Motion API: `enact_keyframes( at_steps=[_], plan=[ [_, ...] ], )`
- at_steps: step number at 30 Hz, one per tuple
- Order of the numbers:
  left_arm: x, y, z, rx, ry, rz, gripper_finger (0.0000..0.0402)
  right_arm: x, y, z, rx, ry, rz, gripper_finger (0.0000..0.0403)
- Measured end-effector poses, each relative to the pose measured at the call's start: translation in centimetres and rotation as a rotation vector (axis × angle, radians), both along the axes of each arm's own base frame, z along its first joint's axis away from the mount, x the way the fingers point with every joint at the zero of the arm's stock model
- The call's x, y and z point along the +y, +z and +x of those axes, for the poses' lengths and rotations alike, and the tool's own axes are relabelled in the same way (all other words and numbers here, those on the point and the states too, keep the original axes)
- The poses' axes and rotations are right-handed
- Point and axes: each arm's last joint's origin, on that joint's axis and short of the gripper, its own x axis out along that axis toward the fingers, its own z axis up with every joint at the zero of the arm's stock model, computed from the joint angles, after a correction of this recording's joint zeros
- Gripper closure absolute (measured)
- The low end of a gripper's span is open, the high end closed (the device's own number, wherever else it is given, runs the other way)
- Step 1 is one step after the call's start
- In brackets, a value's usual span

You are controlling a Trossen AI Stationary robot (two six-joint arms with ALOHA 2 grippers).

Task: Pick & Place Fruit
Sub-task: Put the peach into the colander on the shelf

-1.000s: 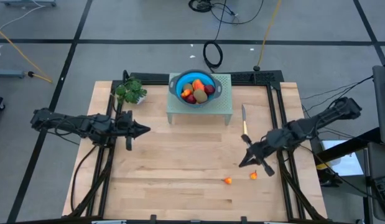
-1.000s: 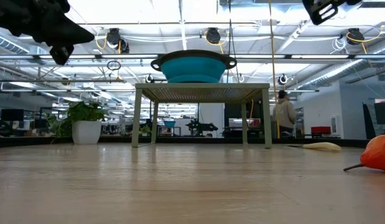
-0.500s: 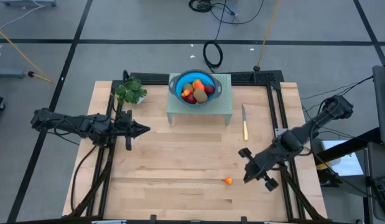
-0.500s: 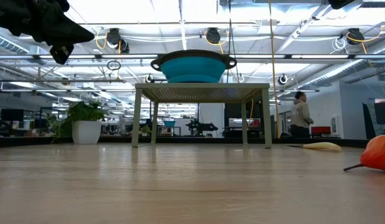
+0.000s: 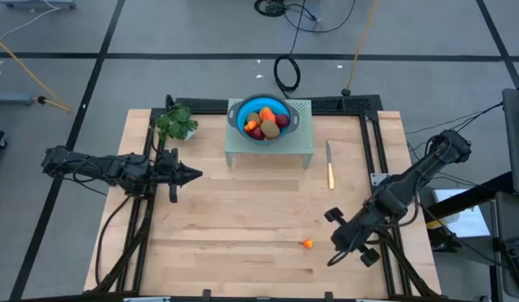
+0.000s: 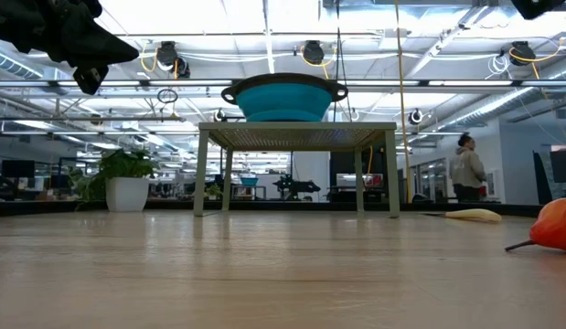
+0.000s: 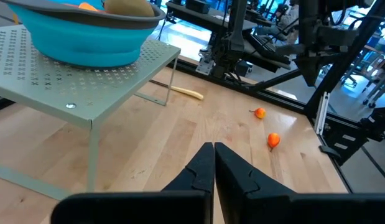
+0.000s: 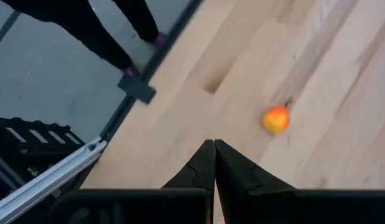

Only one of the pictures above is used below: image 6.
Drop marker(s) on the blue grey collapsible colander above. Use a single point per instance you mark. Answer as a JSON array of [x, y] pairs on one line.
[[285, 102]]

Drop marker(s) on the black aluminium table frame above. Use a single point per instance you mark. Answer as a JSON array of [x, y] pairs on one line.
[[58, 206]]

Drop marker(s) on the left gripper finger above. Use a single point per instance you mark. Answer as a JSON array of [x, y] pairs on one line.
[[102, 54], [104, 34]]

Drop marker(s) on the black background robot arm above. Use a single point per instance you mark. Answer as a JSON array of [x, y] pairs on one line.
[[294, 186]]

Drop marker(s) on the pale green perforated metal stand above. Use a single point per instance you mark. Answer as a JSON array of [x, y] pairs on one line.
[[296, 134]]

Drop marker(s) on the small background green plant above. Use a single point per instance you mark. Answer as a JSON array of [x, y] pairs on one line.
[[214, 191]]

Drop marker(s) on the dark background monitor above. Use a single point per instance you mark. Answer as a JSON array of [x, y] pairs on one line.
[[18, 169], [563, 166]]

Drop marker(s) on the small orange pear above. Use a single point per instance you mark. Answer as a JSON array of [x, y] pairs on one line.
[[557, 226]]

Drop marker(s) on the person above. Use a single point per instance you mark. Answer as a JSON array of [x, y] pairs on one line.
[[467, 171]]

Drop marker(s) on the green plant in white pot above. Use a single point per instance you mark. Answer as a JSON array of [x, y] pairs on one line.
[[127, 194]]

